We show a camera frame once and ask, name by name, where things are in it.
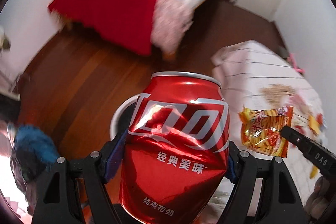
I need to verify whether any pink toy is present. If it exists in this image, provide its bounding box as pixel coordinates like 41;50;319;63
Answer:
286;53;305;76

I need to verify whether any orange yellow snack bag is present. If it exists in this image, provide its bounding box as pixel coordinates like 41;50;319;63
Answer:
239;106;294;157

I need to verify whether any pink checkered bedsheet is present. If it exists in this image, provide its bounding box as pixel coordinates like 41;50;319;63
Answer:
151;0;206;56

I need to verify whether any yellow flat box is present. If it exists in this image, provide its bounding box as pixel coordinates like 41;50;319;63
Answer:
308;115;321;136

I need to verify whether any red blanket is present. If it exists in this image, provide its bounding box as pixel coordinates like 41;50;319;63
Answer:
48;0;157;56

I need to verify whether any white round trash bin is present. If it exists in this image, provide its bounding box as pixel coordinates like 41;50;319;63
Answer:
109;94;138;140

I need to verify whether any white patterned tablecloth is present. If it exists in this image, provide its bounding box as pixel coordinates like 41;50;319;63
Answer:
211;40;329;218

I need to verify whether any crushed red cola can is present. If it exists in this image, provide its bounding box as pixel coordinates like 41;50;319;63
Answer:
120;72;230;223

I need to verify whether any blue clothing pile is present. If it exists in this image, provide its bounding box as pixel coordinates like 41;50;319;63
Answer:
14;124;60;182

